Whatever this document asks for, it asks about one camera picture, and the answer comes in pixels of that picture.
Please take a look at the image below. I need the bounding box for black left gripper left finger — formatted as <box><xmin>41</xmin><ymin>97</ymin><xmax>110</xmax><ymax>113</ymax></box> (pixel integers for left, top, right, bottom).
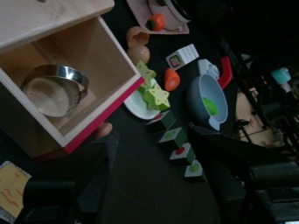
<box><xmin>72</xmin><ymin>132</ymin><xmax>120</xmax><ymax>224</ymax></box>

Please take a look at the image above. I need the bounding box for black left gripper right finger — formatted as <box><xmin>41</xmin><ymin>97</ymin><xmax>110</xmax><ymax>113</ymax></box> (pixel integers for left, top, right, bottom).
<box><xmin>188</xmin><ymin>123</ymin><xmax>269</xmax><ymax>224</ymax></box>

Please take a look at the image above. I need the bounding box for green sushi roll red centre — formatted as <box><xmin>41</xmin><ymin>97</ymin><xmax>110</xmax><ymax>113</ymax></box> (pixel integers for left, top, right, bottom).
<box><xmin>168</xmin><ymin>142</ymin><xmax>197</xmax><ymax>167</ymax></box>
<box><xmin>144</xmin><ymin>109</ymin><xmax>177</xmax><ymax>134</ymax></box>

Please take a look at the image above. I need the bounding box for small brown toy food piece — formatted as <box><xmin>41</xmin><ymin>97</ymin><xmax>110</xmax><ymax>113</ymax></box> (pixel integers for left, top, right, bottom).
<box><xmin>92</xmin><ymin>122</ymin><xmax>113</xmax><ymax>140</ymax></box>

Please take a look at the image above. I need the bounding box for yellow toy card with stripes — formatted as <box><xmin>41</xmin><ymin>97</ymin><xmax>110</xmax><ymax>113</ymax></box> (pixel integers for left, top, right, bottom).
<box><xmin>0</xmin><ymin>160</ymin><xmax>33</xmax><ymax>224</ymax></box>

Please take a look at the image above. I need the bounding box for bright green toy food piece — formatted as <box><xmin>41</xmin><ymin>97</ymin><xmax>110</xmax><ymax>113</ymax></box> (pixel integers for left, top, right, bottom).
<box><xmin>201</xmin><ymin>96</ymin><xmax>220</xmax><ymax>116</ymax></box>

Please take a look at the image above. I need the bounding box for white round plate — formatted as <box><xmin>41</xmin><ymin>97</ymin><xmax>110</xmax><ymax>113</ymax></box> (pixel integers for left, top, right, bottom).
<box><xmin>122</xmin><ymin>78</ymin><xmax>161</xmax><ymax>121</ymax></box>

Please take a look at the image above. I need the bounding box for grey-blue toy pan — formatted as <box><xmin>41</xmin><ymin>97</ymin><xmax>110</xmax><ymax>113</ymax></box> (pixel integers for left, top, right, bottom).
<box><xmin>185</xmin><ymin>73</ymin><xmax>229</xmax><ymax>131</ymax></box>

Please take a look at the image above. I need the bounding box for shiny metal pot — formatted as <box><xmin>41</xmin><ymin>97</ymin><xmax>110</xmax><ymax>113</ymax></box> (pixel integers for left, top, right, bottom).
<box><xmin>20</xmin><ymin>64</ymin><xmax>89</xmax><ymax>118</ymax></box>

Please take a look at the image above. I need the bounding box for orange toy carrot piece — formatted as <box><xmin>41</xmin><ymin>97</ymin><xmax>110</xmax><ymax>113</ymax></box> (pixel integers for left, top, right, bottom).
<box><xmin>162</xmin><ymin>67</ymin><xmax>181</xmax><ymax>92</ymax></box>

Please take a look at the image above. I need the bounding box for white and blue toy piece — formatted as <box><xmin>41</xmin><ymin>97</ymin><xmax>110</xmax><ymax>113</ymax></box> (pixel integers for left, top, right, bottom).
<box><xmin>196</xmin><ymin>59</ymin><xmax>220</xmax><ymax>81</ymax></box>

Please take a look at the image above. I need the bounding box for teal cylinder object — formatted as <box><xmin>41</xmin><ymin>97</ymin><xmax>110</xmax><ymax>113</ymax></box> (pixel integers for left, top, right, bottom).
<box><xmin>271</xmin><ymin>67</ymin><xmax>292</xmax><ymax>86</ymax></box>

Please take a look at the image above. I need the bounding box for white toy sushi block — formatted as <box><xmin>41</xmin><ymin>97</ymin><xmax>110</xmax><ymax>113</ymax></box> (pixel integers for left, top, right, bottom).
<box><xmin>164</xmin><ymin>43</ymin><xmax>201</xmax><ymax>72</ymax></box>

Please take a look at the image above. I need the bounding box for brown toy egg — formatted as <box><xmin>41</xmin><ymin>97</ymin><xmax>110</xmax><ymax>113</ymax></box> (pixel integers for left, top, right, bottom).
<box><xmin>125</xmin><ymin>44</ymin><xmax>152</xmax><ymax>66</ymax></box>

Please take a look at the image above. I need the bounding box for orange toy tomato piece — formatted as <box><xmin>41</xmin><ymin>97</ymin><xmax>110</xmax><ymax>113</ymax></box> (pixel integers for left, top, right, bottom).
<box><xmin>144</xmin><ymin>13</ymin><xmax>166</xmax><ymax>32</ymax></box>

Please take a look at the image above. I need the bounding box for wooden box with pink edge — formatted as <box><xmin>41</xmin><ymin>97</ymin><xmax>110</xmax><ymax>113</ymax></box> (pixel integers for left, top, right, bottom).
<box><xmin>0</xmin><ymin>0</ymin><xmax>145</xmax><ymax>160</ymax></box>

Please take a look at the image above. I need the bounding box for pink toy tray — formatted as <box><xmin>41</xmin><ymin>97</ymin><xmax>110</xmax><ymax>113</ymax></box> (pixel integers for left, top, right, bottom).
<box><xmin>125</xmin><ymin>0</ymin><xmax>192</xmax><ymax>36</ymax></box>

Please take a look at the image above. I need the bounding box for red toy utensil handle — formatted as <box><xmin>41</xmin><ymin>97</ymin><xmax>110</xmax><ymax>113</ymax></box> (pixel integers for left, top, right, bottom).
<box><xmin>217</xmin><ymin>56</ymin><xmax>233</xmax><ymax>90</ymax></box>

